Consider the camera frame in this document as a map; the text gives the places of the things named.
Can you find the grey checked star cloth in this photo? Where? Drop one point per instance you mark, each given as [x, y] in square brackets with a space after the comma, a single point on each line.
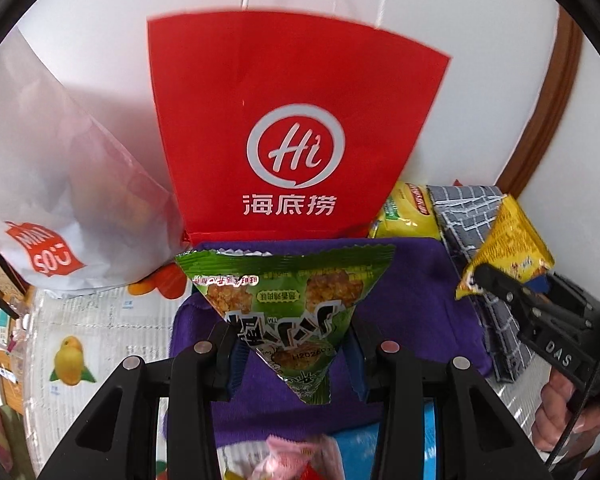
[465, 215]

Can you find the yellow tea box bag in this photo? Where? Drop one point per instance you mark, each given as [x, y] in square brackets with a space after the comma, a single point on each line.
[407, 212]

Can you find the green triangular snack packet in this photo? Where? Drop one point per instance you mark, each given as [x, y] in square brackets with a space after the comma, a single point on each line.
[292, 311]

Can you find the brown wooden door frame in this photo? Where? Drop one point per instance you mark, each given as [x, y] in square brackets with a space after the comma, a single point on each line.
[549, 108]

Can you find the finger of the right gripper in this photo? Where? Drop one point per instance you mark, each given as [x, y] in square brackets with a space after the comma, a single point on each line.
[505, 289]

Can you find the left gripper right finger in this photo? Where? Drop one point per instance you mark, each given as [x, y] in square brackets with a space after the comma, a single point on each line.
[476, 436]

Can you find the red snack packet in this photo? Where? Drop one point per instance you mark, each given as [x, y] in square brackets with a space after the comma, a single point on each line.
[310, 473]

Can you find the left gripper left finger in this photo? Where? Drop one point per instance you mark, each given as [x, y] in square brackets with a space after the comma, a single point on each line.
[115, 435]

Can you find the person's right hand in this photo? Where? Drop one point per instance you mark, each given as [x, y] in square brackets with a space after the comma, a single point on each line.
[552, 418]

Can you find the fruit pattern tablecloth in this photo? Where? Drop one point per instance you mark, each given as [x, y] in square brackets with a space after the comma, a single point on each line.
[77, 342]

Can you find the red paper shopping bag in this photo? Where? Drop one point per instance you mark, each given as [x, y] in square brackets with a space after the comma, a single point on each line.
[280, 125]

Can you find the blue tissue pack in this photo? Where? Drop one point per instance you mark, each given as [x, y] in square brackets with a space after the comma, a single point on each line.
[357, 448]

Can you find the white plastic Miniso bag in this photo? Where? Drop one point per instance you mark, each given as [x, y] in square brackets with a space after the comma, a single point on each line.
[77, 211]

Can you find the yellow triangular snack packet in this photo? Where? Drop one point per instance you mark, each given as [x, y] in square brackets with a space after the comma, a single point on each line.
[512, 246]

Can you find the pink snack packet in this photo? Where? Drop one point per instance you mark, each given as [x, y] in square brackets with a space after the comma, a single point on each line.
[286, 459]

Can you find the purple towel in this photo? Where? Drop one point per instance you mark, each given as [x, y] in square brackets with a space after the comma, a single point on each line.
[413, 304]

